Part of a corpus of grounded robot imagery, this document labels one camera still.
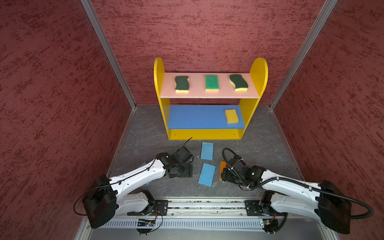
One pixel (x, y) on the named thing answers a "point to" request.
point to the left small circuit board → (145, 223)
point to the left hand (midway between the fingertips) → (185, 176)
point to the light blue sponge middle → (206, 174)
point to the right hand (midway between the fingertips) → (226, 181)
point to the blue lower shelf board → (182, 117)
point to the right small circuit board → (266, 222)
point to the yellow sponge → (231, 116)
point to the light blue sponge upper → (207, 152)
